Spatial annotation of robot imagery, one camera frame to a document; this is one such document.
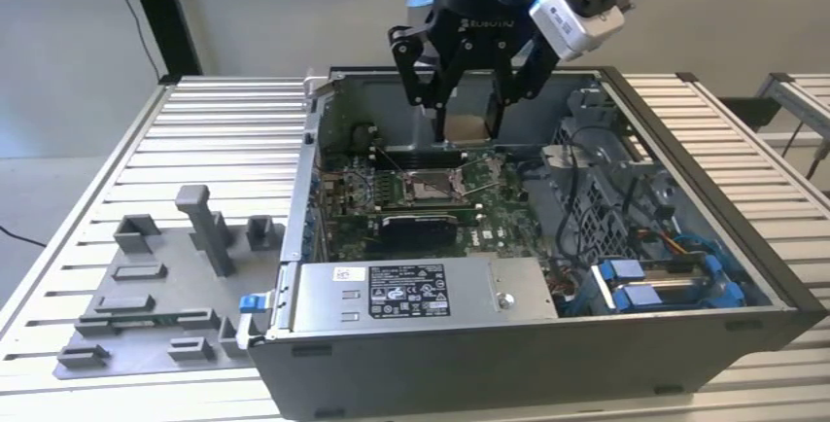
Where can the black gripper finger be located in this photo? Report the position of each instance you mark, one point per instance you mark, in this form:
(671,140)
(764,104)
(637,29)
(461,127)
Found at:
(440,120)
(492,120)

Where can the silver square CPU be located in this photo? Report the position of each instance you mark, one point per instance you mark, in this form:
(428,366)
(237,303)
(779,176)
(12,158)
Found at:
(465,129)

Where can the black RAM slot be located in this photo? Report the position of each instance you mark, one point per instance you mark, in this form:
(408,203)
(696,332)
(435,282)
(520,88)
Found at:
(421,206)
(415,151)

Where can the CPU socket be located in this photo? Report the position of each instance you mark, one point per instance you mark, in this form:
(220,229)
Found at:
(431,188)

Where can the metal locking lever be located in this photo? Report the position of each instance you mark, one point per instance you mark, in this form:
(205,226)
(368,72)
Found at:
(392,159)

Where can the green motherboard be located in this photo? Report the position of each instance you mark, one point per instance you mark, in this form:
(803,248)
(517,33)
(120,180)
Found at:
(499,227)

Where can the black graphics card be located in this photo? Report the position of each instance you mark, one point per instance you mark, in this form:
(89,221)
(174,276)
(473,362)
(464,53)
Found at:
(417,232)

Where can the grey metal disk bay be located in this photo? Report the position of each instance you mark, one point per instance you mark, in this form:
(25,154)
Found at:
(603,208)

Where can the silver power supply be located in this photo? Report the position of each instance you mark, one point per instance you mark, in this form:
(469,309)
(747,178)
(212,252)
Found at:
(415,291)

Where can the blue disk carrier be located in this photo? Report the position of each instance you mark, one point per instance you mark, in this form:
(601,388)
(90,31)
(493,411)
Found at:
(637,295)
(621,269)

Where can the metal slat side table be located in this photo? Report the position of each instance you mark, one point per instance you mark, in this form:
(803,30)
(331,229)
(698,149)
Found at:
(796,96)

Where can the blue case latch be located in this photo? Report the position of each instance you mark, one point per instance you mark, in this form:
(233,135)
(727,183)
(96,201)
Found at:
(251,304)

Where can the black open PC case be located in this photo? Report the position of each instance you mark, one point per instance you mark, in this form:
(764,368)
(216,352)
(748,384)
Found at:
(519,373)

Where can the grey plastic parts rack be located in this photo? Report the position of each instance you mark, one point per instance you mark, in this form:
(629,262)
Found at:
(161,295)

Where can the green RAM stick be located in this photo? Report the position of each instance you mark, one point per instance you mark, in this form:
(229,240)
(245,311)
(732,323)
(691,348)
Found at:
(165,320)

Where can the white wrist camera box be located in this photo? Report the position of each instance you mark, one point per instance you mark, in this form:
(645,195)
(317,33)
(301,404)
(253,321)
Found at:
(569,28)

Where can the black frame post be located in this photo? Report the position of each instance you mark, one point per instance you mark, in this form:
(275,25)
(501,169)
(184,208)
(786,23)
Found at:
(168,18)

